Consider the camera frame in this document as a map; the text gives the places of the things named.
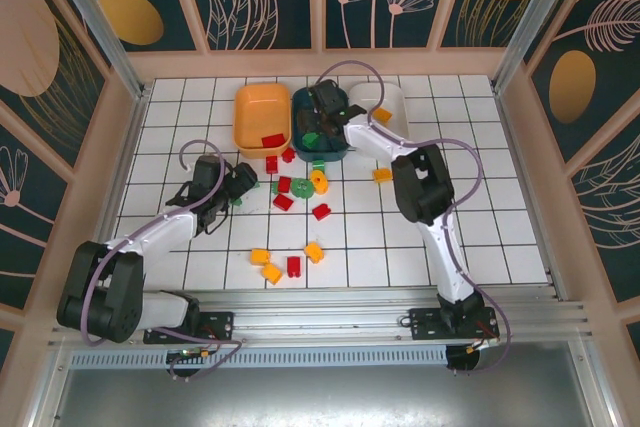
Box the teal plastic bin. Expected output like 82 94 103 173
291 85 354 164

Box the grey metal sheet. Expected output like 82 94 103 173
49 341 621 427

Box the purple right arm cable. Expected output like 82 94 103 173
314 60 512 377

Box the white plastic bin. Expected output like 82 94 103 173
348 83 412 148

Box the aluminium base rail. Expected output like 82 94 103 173
47 286 594 348

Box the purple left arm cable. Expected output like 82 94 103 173
79 139 247 382

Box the aluminium table side rail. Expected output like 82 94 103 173
79 86 152 309
492 86 570 299

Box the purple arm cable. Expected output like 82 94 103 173
314 60 512 377
79 139 247 382

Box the green oval lego piece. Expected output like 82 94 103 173
291 177 316 200

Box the aluminium frame post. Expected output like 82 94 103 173
491 0 587 93
41 0 151 98

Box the grey slotted cable duct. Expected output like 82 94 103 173
68 344 450 371

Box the orange plastic bin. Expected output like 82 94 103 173
233 82 294 160

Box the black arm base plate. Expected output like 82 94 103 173
143 310 236 346
407 305 501 343

